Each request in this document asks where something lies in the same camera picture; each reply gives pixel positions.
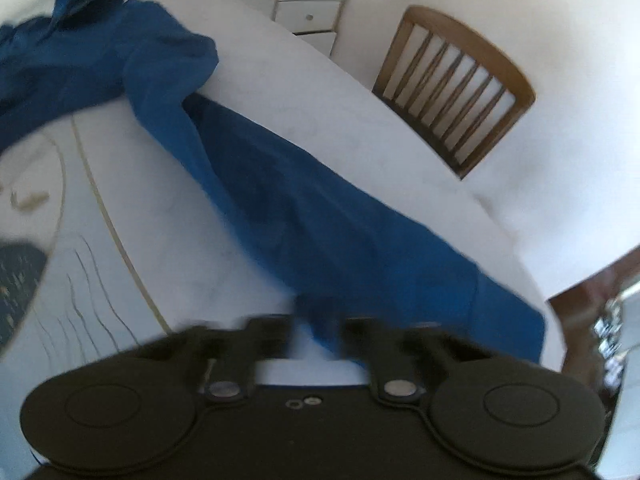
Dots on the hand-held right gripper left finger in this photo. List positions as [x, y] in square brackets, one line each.
[272, 335]

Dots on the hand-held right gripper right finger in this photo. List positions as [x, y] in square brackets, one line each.
[360, 335]

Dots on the blue pants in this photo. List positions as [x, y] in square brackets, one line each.
[280, 200]

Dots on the wooden slat-back chair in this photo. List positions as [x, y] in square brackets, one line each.
[452, 90]

